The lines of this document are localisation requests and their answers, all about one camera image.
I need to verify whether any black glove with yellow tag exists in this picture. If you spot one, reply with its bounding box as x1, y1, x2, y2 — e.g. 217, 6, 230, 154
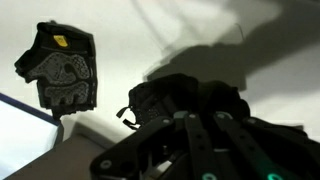
15, 21, 98, 120

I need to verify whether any black fingerless glove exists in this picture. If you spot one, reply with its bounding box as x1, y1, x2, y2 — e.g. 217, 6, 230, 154
116, 73, 250, 130

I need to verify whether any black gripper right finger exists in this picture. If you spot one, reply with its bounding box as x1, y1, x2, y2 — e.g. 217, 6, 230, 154
213, 112, 320, 180

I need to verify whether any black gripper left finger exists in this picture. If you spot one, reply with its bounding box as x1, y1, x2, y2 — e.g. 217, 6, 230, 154
90, 117, 187, 180

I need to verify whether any brown cardboard box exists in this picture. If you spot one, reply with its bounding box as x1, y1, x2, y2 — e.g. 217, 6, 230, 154
4, 134, 114, 180

